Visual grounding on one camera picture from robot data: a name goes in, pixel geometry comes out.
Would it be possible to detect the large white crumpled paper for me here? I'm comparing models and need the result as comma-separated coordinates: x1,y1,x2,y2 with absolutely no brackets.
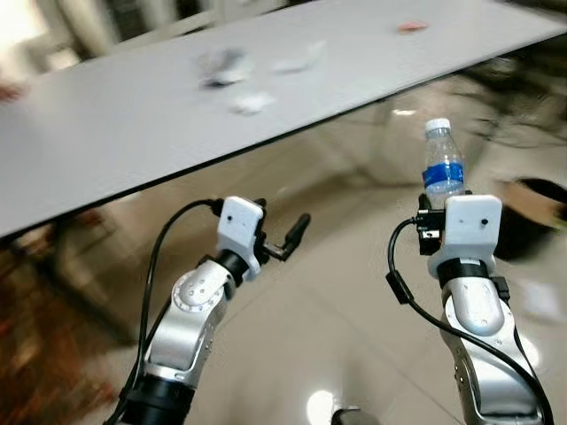
270,40,329,76

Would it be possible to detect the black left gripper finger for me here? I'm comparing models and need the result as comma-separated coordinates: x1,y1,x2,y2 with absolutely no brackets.
283,212,313,261

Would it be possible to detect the clear bottle with blue label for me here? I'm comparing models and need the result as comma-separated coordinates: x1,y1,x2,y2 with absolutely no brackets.
422,118,468,209

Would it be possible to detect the grey crumpled trash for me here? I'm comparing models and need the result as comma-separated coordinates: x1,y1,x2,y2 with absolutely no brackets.
197,49,253,89

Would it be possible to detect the white table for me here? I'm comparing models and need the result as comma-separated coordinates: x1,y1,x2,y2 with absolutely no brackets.
0,0,567,240

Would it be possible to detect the small white crumpled paper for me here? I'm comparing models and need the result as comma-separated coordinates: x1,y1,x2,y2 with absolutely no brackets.
226,91,277,116

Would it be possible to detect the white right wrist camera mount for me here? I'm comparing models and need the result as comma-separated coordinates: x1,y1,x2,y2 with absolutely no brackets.
443,195,502,265

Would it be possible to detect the red wrapper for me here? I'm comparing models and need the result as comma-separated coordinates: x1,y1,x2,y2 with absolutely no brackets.
396,19,431,35

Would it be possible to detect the grey robot right leg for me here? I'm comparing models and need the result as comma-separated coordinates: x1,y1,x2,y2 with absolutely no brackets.
332,406,364,425

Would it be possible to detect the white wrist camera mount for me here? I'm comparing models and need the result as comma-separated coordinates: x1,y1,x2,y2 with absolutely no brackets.
443,195,502,265
217,197,267,280

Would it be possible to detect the black round rubbish bin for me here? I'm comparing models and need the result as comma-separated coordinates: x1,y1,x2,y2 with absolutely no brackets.
492,177,567,262

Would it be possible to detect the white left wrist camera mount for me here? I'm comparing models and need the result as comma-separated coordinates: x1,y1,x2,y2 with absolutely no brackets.
217,197,267,280

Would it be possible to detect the brown cardboard piece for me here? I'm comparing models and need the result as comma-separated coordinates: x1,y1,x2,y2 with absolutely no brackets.
501,182,567,222

